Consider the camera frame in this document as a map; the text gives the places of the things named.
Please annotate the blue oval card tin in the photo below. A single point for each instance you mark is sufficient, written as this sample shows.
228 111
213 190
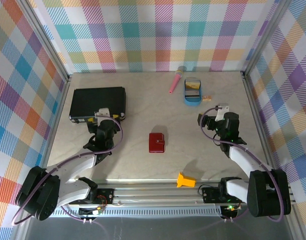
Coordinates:
192 102

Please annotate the small tan block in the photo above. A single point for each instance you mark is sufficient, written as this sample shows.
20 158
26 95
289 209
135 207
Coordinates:
207 98

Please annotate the red card holder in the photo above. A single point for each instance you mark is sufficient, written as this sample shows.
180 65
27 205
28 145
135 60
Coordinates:
155 143

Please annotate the pink toy microphone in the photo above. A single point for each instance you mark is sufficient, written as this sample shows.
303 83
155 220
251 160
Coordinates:
176 80

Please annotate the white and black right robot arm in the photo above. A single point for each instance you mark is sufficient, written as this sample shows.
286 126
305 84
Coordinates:
268 195

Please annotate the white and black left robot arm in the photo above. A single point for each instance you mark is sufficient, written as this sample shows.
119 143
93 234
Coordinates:
37 195

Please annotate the grey striped credit card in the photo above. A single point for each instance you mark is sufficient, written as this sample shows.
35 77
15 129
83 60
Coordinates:
192 94

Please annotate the gold credit card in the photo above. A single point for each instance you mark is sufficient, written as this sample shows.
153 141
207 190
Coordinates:
192 85

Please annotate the black briefcase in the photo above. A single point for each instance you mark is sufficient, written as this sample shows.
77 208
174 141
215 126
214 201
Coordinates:
97 100

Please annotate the yellow plastic stand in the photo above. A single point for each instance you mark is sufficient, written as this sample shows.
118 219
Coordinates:
185 181

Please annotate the aluminium side rail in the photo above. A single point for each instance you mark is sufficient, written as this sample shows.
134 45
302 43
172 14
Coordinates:
53 120
251 95

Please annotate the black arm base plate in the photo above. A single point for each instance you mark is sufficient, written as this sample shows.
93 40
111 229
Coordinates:
107 197
209 196

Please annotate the aluminium frame rail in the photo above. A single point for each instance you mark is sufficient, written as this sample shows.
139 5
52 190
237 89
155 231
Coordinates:
155 195

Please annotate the black controller bracket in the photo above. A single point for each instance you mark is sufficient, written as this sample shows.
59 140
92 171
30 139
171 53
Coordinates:
86 212
229 215

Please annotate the aluminium frame post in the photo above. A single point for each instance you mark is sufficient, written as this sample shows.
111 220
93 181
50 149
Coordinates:
46 37
265 37

